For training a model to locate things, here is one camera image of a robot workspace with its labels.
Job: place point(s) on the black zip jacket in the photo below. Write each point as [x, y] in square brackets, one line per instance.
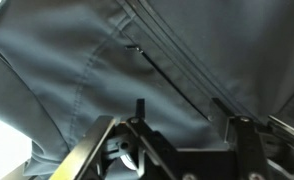
[64, 63]

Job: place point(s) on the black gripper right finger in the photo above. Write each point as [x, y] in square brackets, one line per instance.
[218, 105]

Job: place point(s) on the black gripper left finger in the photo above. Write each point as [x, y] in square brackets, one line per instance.
[140, 108]

